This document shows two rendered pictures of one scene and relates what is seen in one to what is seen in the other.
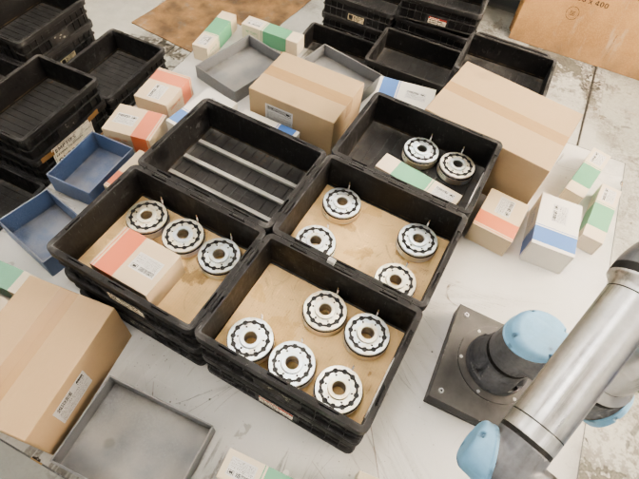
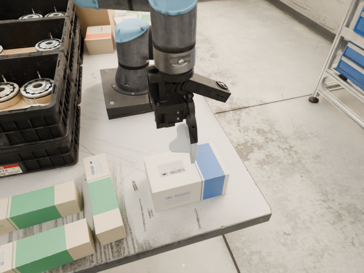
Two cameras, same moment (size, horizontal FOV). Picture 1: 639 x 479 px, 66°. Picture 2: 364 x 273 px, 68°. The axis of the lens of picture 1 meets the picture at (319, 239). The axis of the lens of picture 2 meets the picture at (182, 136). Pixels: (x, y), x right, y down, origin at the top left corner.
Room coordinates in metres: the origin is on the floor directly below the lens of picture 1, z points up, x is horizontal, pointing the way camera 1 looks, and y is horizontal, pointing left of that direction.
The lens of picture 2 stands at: (-0.38, -0.08, 1.34)
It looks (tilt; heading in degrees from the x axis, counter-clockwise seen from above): 44 degrees down; 324
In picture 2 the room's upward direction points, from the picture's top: straight up
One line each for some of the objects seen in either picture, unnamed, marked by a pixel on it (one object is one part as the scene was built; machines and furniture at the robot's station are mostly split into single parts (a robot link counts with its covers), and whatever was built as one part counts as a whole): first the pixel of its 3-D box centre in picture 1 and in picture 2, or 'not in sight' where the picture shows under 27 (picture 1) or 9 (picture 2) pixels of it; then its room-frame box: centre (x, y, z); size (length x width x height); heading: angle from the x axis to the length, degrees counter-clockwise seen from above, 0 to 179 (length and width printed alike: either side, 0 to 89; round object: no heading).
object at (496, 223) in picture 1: (496, 221); (100, 39); (0.92, -0.52, 0.74); 0.16 x 0.12 x 0.07; 154
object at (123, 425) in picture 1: (136, 445); not in sight; (0.18, 0.33, 0.73); 0.27 x 0.20 x 0.05; 73
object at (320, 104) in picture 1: (306, 105); not in sight; (1.27, 0.10, 0.78); 0.30 x 0.22 x 0.16; 69
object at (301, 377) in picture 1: (292, 363); not in sight; (0.36, 0.02, 0.86); 0.10 x 0.10 x 0.01
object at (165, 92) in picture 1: (164, 94); not in sight; (1.28, 0.58, 0.74); 0.16 x 0.12 x 0.07; 166
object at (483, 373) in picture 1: (504, 358); (134, 70); (0.46, -0.47, 0.80); 0.15 x 0.15 x 0.10
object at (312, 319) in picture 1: (324, 310); (0, 91); (0.50, -0.03, 0.86); 0.10 x 0.10 x 0.01
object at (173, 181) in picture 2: not in sight; (184, 175); (-0.02, -0.35, 0.74); 0.20 x 0.12 x 0.09; 71
